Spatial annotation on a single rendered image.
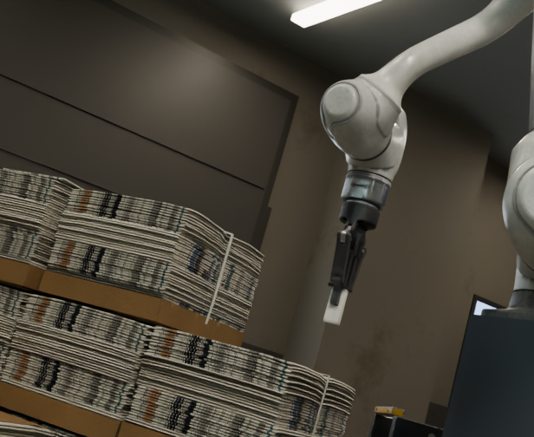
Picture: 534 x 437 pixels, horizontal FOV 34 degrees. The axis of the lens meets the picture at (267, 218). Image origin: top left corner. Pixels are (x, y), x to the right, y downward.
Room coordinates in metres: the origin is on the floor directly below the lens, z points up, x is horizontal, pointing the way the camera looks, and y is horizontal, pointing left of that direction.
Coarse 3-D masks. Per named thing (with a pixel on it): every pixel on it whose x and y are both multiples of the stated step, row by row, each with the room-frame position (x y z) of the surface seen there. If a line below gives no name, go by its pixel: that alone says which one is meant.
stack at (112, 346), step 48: (0, 288) 1.75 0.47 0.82; (0, 336) 1.74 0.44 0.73; (48, 336) 1.69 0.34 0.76; (96, 336) 1.68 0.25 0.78; (144, 336) 1.60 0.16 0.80; (192, 336) 1.57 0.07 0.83; (48, 384) 1.68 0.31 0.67; (96, 384) 1.64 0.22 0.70; (144, 384) 1.60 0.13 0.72; (192, 384) 1.56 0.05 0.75; (240, 384) 1.52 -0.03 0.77; (288, 384) 1.49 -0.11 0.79; (336, 384) 1.70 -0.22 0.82; (192, 432) 1.54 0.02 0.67; (240, 432) 1.50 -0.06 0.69; (288, 432) 1.52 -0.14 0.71; (336, 432) 1.77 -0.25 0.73
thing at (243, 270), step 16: (240, 240) 1.83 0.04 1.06; (240, 256) 1.85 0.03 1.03; (256, 256) 1.92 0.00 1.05; (240, 272) 1.87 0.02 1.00; (256, 272) 1.94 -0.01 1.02; (224, 288) 1.82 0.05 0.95; (240, 288) 1.89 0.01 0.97; (224, 304) 1.83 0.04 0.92; (240, 304) 1.90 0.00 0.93; (224, 320) 1.86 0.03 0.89; (240, 320) 1.92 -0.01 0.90
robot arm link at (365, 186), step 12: (348, 180) 1.63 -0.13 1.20; (360, 180) 1.61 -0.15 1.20; (372, 180) 1.61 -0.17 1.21; (384, 180) 1.61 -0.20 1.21; (348, 192) 1.62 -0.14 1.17; (360, 192) 1.61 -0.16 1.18; (372, 192) 1.61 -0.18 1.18; (384, 192) 1.62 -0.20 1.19; (372, 204) 1.62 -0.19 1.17; (384, 204) 1.63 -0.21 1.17
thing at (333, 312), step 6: (330, 294) 1.65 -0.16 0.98; (342, 294) 1.64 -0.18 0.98; (342, 300) 1.64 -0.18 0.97; (330, 306) 1.65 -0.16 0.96; (336, 306) 1.64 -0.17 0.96; (342, 306) 1.64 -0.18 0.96; (330, 312) 1.65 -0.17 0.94; (336, 312) 1.64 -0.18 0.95; (324, 318) 1.65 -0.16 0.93; (330, 318) 1.64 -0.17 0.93; (336, 318) 1.64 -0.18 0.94; (336, 324) 1.64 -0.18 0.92
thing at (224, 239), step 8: (224, 232) 1.77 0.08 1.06; (224, 240) 1.78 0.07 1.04; (232, 240) 1.81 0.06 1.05; (224, 248) 1.79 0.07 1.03; (224, 256) 1.80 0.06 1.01; (216, 264) 1.77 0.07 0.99; (216, 272) 1.78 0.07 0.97; (224, 272) 1.81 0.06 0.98; (216, 280) 1.78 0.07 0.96; (224, 280) 1.81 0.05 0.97; (208, 296) 1.77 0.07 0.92; (216, 296) 1.80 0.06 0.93; (208, 304) 1.78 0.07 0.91; (216, 304) 1.80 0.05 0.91; (200, 312) 1.77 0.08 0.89
